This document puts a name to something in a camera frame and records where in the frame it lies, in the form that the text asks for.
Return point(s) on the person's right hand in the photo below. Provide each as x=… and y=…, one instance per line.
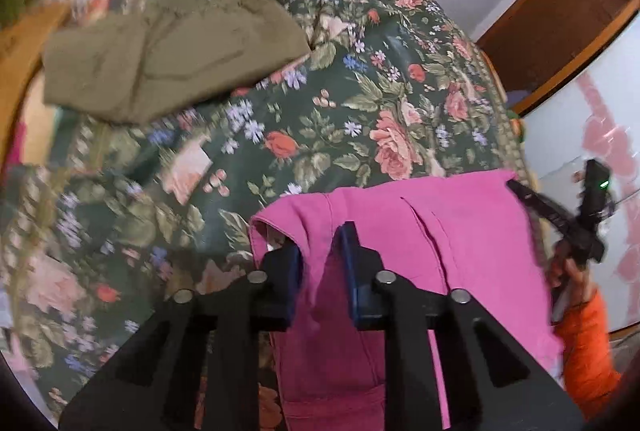
x=575, y=282

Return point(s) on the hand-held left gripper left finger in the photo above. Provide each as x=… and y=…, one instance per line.
x=292, y=276

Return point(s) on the floral blanket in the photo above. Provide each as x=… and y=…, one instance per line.
x=380, y=111

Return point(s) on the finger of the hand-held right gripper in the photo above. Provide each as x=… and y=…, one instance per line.
x=542, y=207

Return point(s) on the brown wooden door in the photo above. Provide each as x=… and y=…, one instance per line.
x=560, y=31

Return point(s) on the white cabinet with pink pattern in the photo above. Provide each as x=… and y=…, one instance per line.
x=565, y=136

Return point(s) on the pink pants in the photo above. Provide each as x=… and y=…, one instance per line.
x=400, y=221

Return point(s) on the olive green pants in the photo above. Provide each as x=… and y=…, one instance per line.
x=165, y=51

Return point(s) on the person's right forearm orange sleeve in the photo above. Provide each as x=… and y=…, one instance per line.
x=587, y=351

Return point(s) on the wooden headboard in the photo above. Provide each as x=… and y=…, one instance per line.
x=27, y=61

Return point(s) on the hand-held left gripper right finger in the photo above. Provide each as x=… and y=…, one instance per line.
x=348, y=271

